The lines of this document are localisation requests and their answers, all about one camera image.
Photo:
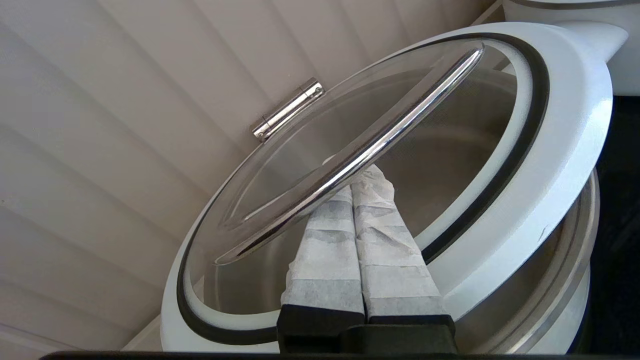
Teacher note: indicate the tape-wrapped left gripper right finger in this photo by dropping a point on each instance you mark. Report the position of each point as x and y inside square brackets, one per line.
[390, 260]

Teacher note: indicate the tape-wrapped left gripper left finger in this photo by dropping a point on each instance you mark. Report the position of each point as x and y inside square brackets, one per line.
[325, 260]

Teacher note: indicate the glass lid with white rim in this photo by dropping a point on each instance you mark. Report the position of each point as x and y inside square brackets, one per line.
[560, 150]

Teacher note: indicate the white steel-lined pot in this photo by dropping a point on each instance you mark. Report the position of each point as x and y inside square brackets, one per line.
[600, 15]
[550, 280]

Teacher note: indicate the large black glass cooktop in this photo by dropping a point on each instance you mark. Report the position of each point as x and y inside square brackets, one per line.
[620, 225]

